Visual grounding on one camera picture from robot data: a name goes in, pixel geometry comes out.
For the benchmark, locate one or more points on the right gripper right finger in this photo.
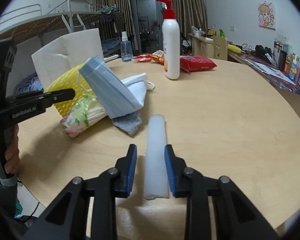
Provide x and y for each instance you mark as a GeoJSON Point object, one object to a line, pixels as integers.
{"type": "Point", "coordinates": [236, 217]}

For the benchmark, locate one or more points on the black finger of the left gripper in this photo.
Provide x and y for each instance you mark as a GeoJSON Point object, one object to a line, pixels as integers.
{"type": "Point", "coordinates": [57, 96]}

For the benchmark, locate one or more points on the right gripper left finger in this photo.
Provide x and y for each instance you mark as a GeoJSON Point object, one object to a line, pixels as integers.
{"type": "Point", "coordinates": [66, 216]}

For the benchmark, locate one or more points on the white foam strip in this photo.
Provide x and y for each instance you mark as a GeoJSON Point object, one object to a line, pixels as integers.
{"type": "Point", "coordinates": [155, 179]}

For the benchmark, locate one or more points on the grey cloth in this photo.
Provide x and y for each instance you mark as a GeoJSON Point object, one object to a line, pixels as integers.
{"type": "Point", "coordinates": [129, 123]}

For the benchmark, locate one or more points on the white cloth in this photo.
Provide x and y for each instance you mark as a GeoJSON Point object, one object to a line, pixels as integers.
{"type": "Point", "coordinates": [138, 85]}

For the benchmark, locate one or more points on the person's left hand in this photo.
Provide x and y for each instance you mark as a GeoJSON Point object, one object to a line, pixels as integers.
{"type": "Point", "coordinates": [12, 153]}

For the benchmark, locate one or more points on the white styrofoam box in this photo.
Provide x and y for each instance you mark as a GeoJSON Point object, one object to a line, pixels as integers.
{"type": "Point", "coordinates": [64, 53]}

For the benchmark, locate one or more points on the green floral tissue pack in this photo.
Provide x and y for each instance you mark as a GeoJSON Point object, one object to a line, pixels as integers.
{"type": "Point", "coordinates": [86, 112]}

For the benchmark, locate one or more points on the metal bunk bed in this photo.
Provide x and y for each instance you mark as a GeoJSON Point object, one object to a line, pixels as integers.
{"type": "Point", "coordinates": [29, 21]}

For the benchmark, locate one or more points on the clear blue spray bottle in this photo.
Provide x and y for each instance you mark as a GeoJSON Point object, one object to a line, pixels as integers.
{"type": "Point", "coordinates": [126, 48]}

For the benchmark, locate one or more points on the long patterned side desk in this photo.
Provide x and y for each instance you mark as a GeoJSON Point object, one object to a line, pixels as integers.
{"type": "Point", "coordinates": [286, 87]}

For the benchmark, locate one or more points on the red snack packets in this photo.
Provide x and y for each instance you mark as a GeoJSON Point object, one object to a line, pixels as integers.
{"type": "Point", "coordinates": [157, 56]}

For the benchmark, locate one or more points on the glass balcony door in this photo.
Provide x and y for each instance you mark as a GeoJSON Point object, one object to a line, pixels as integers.
{"type": "Point", "coordinates": [148, 19]}

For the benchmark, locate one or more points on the white lotion pump bottle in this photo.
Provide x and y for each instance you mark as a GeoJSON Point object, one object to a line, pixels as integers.
{"type": "Point", "coordinates": [171, 41]}

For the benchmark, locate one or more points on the red wet wipes pack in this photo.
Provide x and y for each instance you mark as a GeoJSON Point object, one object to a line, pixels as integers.
{"type": "Point", "coordinates": [196, 63]}

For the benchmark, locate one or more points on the toiletries on side desk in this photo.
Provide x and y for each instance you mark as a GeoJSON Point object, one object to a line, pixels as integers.
{"type": "Point", "coordinates": [286, 61]}

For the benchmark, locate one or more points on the wooden desk with drawers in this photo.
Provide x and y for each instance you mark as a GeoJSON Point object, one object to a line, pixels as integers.
{"type": "Point", "coordinates": [201, 46]}

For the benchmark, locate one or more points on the wooden smiley chair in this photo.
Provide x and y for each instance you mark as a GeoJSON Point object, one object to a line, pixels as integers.
{"type": "Point", "coordinates": [220, 48]}

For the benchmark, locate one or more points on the brown curtains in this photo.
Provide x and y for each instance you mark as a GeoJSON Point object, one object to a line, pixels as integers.
{"type": "Point", "coordinates": [189, 13]}

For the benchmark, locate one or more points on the cartoon girl wall poster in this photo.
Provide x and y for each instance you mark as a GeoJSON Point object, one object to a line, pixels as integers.
{"type": "Point", "coordinates": [266, 15]}

